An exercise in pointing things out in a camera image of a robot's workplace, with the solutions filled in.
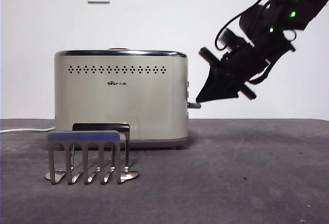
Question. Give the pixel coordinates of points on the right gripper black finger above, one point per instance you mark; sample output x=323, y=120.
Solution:
x=226, y=91
x=214, y=80

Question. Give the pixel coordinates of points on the grey toaster lever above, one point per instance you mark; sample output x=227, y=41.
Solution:
x=194, y=105

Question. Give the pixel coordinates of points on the beige steel toaster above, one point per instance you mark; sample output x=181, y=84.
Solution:
x=144, y=100

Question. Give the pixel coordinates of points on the steel toast rack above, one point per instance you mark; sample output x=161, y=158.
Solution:
x=83, y=137

